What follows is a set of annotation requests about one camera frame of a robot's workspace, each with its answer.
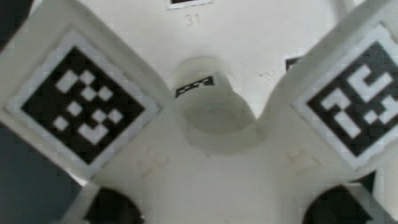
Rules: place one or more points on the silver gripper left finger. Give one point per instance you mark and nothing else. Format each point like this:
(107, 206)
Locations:
(102, 207)

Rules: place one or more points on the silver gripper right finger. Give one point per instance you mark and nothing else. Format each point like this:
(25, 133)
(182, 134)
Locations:
(347, 206)

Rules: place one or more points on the white cylindrical table leg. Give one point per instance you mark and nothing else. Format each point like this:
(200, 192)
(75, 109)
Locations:
(212, 105)

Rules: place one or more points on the white cross-shaped table base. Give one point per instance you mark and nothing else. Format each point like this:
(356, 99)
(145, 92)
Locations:
(201, 179)

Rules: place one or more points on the white round table top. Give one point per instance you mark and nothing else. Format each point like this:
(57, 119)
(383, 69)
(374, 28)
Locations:
(125, 39)

